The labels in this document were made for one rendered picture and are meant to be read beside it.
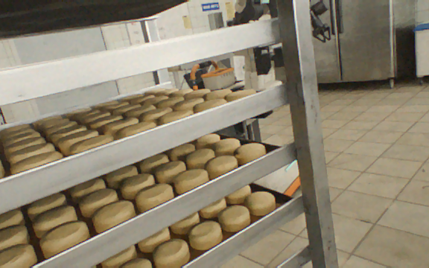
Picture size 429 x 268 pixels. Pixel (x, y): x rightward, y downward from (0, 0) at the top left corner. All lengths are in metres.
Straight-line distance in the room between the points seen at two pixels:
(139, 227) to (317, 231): 0.29
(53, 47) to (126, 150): 3.94
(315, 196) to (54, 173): 0.36
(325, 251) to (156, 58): 0.39
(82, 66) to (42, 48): 3.90
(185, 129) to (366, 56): 4.82
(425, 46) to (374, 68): 0.60
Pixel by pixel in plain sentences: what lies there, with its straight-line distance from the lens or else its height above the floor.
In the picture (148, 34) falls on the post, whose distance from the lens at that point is 0.84.
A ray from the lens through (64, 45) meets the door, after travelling 4.33.
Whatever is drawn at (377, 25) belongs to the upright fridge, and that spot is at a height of 0.86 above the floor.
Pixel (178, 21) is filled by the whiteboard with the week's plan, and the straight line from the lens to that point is 5.19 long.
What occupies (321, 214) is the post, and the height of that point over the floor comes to 0.86.
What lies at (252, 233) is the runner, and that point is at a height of 0.87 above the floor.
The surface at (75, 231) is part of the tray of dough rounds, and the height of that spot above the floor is 0.97.
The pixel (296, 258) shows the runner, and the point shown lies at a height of 0.79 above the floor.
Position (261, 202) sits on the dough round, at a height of 0.88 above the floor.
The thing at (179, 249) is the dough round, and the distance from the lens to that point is 0.49.
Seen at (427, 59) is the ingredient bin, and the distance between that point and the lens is 5.23.
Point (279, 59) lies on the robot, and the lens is 2.24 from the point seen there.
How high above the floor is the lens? 1.15
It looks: 16 degrees down
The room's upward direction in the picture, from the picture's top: 12 degrees counter-clockwise
